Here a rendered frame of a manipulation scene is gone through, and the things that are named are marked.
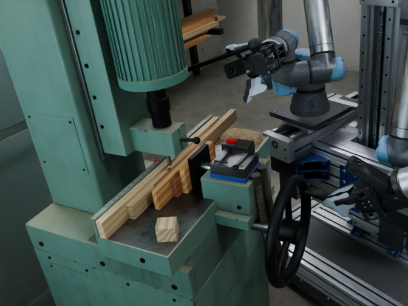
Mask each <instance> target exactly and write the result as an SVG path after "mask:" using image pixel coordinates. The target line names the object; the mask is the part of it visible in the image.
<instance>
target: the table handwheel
mask: <svg viewBox="0 0 408 306"><path fill-rule="evenodd" d="M295 187H298V188H299V192H300V196H301V218H300V221H298V220H293V216H292V210H291V193H292V192H293V190H294V189H295ZM306 188H307V189H310V188H309V185H308V182H307V181H306V179H305V178H304V177H303V176H301V175H293V176H291V177H290V178H288V179H287V180H286V181H285V183H284V184H283V185H282V187H281V189H280V191H279V193H278V195H277V197H276V199H275V202H274V205H273V208H272V211H271V215H270V219H268V220H269V221H268V223H266V224H264V225H262V224H261V223H260V222H259V217H258V218H257V220H256V221H255V223H254V224H253V225H252V227H251V228H250V229H251V230H255V231H260V232H264V233H266V234H267V235H266V239H265V271H266V274H267V278H268V281H269V282H270V284H271V285H272V286H273V287H275V288H284V287H286V286H287V285H288V284H289V283H290V282H291V281H292V279H293V278H294V276H295V274H296V272H297V270H298V268H299V266H300V263H301V260H302V257H303V255H304V251H305V246H306V243H307V238H308V232H309V227H310V218H311V196H309V195H305V189H306ZM284 210H285V218H283V219H282V217H283V214H284ZM278 239H279V240H280V241H282V242H283V243H282V248H281V251H280V255H279V259H278V262H277V241H278ZM291 243H292V244H295V248H294V251H293V254H292V257H291V259H290V262H289V264H288V266H287V268H286V270H285V271H284V273H283V274H282V275H281V272H282V268H283V265H284V261H285V258H286V255H287V251H288V248H289V246H290V244H291Z"/></svg>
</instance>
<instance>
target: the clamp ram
mask: <svg viewBox="0 0 408 306"><path fill-rule="evenodd" d="M210 163H211V159H210V154H209V146H208V144H205V143H204V144H202V145H201V147H199V148H198V150H196V151H195V153H193V154H192V155H191V156H190V157H189V158H188V165H189V172H190V176H191V183H192V187H193V188H198V187H199V186H200V184H201V181H200V178H201V177H202V176H203V175H204V174H205V173H206V171H207V170H208V169H209V168H210V165H209V164H210Z"/></svg>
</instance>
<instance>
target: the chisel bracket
mask: <svg viewBox="0 0 408 306"><path fill-rule="evenodd" d="M129 130H130V133H131V139H132V144H133V147H134V150H135V151H141V152H148V153H152V154H159V155H167V156H171V157H176V156H178V155H179V153H181V152H182V150H184V149H185V148H186V147H187V146H188V142H181V141H180V138H187V133H186V126H185V123H182V122H176V121H172V124H171V125H170V126H168V127H164V128H160V129H159V128H154V127H153V125H152V120H151V118H142V119H141V120H140V121H138V122H137V123H135V124H134V125H133V126H131V127H130V128H129Z"/></svg>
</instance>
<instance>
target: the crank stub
mask: <svg viewBox="0 0 408 306"><path fill-rule="evenodd" d="M305 195H308V196H311V197H314V198H317V199H326V198H327V197H328V192H327V191H326V190H322V189H307V188H306V189H305Z"/></svg>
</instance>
